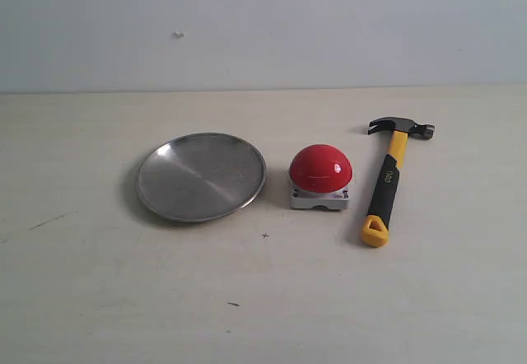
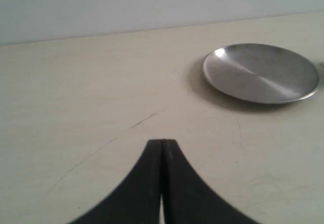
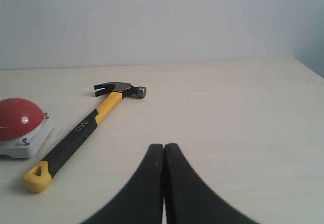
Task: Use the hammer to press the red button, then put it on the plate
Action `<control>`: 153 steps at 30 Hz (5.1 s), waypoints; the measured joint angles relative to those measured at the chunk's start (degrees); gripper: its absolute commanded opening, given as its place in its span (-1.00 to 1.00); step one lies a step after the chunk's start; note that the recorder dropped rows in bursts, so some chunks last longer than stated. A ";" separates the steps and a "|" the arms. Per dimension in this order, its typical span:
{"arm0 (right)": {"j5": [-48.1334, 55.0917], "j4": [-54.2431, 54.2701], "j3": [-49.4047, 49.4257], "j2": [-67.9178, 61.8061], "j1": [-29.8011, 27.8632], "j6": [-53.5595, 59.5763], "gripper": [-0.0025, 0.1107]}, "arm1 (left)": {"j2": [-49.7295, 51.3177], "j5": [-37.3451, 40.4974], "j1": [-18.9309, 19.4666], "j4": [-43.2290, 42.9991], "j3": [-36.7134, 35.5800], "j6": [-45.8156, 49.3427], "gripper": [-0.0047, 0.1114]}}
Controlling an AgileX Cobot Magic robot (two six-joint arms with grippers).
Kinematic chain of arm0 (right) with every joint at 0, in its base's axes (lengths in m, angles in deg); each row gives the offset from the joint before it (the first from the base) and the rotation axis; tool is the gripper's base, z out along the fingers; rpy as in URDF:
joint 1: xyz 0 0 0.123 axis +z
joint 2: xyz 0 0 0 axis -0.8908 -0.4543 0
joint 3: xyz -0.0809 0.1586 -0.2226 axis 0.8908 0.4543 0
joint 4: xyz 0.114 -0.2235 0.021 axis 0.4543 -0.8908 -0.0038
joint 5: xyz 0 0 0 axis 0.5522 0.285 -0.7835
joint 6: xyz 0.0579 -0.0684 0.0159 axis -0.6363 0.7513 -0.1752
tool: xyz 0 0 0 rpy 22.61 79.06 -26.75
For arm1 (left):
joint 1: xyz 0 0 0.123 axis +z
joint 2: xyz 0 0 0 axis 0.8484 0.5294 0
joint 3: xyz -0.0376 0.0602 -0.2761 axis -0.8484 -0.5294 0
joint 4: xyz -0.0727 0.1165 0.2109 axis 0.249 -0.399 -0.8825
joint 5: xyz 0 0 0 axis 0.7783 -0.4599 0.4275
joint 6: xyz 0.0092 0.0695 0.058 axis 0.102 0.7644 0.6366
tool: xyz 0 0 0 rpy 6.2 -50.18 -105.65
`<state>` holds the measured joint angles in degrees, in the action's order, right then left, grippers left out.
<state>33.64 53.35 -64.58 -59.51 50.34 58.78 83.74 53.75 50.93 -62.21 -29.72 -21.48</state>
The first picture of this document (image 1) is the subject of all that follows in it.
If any yellow black claw hammer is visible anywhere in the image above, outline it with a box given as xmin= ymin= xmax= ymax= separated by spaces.
xmin=361 ymin=117 xmax=435 ymax=248

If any red dome push button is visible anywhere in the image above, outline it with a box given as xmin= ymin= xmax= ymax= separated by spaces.
xmin=288 ymin=144 xmax=353 ymax=211

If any round steel plate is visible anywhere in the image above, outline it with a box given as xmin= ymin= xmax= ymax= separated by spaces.
xmin=135 ymin=133 xmax=267 ymax=223

